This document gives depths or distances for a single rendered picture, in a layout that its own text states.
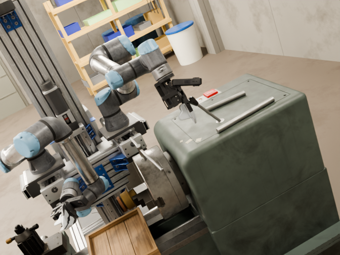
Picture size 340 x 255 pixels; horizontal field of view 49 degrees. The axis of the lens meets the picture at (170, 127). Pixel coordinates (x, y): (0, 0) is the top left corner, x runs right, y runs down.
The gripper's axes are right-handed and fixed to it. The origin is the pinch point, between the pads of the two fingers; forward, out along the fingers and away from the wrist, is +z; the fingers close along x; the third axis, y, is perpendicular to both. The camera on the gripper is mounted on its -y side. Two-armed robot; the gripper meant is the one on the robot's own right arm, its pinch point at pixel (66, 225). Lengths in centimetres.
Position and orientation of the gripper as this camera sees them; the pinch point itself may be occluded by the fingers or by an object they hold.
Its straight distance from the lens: 160.7
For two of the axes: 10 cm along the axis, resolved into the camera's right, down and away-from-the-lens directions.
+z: 1.4, 3.9, -9.1
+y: -8.2, 5.5, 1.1
